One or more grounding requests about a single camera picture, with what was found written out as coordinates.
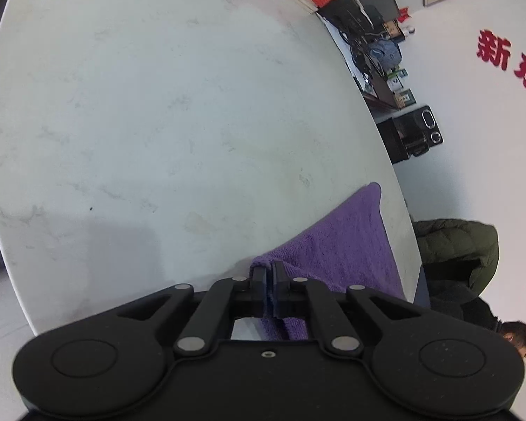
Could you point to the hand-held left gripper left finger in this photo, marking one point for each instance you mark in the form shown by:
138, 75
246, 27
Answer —
258, 285

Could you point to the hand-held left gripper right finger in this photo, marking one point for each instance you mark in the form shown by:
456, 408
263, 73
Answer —
280, 289

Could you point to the purple towel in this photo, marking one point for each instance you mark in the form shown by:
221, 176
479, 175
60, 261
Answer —
342, 245

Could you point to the blue desk mat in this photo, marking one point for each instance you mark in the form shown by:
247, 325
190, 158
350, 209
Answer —
422, 289

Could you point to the olive green jacket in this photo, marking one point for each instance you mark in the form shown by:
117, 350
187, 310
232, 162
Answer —
456, 241

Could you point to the black speaker box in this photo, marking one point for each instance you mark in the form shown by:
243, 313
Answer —
394, 140

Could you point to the dark wooden desk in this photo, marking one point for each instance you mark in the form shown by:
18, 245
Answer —
385, 96

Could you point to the green tea box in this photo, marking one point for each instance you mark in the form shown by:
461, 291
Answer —
403, 98

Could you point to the blue bag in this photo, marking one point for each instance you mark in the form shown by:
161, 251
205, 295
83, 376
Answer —
385, 52

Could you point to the flat black printer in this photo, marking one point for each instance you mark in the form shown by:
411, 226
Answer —
346, 8

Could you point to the small red flags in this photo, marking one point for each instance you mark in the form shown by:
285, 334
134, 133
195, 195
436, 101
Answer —
404, 14

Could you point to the black monitor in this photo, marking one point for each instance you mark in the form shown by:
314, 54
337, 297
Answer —
379, 2

